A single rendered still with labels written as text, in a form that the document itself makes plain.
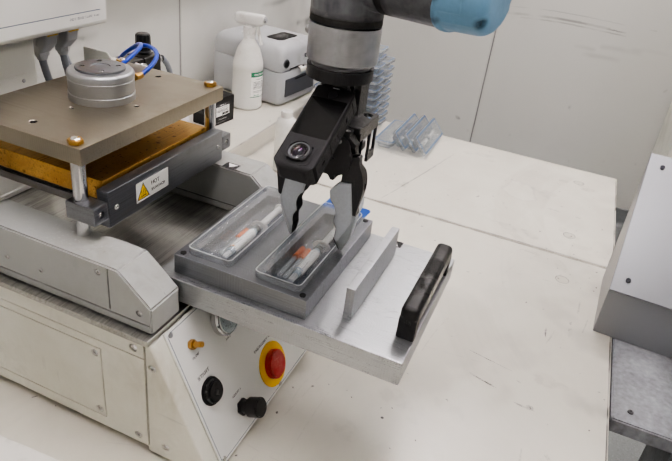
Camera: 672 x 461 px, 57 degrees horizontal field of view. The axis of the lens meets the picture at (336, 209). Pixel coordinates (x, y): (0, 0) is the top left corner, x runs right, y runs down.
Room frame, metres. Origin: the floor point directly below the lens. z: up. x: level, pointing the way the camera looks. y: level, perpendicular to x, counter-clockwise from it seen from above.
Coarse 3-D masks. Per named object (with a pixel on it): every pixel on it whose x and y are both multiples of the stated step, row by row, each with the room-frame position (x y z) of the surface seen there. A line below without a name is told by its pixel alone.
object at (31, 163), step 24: (0, 144) 0.66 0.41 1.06; (144, 144) 0.71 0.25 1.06; (168, 144) 0.72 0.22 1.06; (0, 168) 0.65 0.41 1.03; (24, 168) 0.64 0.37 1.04; (48, 168) 0.63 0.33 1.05; (96, 168) 0.63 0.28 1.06; (120, 168) 0.64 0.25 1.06; (48, 192) 0.63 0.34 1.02; (72, 192) 0.62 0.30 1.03; (96, 192) 0.60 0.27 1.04
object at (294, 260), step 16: (320, 208) 0.70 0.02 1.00; (304, 224) 0.65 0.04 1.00; (320, 224) 0.66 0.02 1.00; (288, 240) 0.61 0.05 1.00; (304, 240) 0.62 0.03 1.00; (320, 240) 0.62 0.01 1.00; (272, 256) 0.58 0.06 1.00; (288, 256) 0.58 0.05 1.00; (304, 256) 0.58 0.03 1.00; (320, 256) 0.59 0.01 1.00; (272, 272) 0.54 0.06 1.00; (288, 272) 0.55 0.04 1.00; (304, 272) 0.55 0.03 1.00
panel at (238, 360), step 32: (192, 320) 0.56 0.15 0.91; (192, 352) 0.54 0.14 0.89; (224, 352) 0.57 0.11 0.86; (256, 352) 0.62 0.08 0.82; (288, 352) 0.67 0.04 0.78; (192, 384) 0.51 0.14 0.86; (224, 384) 0.55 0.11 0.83; (256, 384) 0.59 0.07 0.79; (224, 416) 0.53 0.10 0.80; (224, 448) 0.51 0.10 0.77
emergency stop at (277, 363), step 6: (270, 354) 0.63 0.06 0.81; (276, 354) 0.64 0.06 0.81; (282, 354) 0.65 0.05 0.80; (270, 360) 0.62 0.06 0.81; (276, 360) 0.63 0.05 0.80; (282, 360) 0.64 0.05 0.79; (270, 366) 0.62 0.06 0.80; (276, 366) 0.63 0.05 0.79; (282, 366) 0.64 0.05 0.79; (270, 372) 0.62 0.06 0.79; (276, 372) 0.62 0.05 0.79; (282, 372) 0.63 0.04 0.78; (276, 378) 0.62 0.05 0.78
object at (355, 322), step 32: (384, 256) 0.62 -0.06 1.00; (416, 256) 0.67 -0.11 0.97; (192, 288) 0.55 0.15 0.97; (352, 288) 0.53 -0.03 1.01; (384, 288) 0.59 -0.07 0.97; (256, 320) 0.52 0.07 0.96; (288, 320) 0.51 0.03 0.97; (320, 320) 0.52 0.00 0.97; (352, 320) 0.52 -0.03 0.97; (384, 320) 0.53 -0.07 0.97; (320, 352) 0.50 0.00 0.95; (352, 352) 0.48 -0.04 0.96; (384, 352) 0.48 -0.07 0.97
